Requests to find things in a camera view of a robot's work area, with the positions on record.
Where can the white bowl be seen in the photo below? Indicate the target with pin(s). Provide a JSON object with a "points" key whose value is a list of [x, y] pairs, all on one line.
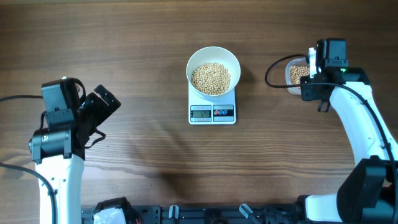
{"points": [[215, 54]]}

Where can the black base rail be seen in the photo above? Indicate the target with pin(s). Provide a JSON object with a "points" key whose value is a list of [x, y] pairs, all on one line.
{"points": [[155, 214]]}

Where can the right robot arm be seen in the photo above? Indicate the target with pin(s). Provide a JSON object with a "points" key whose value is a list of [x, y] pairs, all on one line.
{"points": [[369, 193]]}

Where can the soybeans pile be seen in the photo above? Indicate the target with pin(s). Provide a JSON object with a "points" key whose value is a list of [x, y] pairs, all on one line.
{"points": [[297, 72]]}

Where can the soybeans in bowl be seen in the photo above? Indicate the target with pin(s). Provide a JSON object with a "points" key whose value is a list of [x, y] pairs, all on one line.
{"points": [[211, 78]]}

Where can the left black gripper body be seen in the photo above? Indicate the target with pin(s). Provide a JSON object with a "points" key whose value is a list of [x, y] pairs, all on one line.
{"points": [[94, 112]]}

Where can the white digital kitchen scale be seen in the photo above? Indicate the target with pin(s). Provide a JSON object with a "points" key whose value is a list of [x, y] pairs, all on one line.
{"points": [[211, 111]]}

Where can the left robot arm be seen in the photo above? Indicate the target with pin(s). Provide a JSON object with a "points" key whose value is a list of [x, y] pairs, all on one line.
{"points": [[58, 147]]}

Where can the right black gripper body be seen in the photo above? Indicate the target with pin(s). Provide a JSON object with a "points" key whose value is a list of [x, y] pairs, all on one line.
{"points": [[308, 93]]}

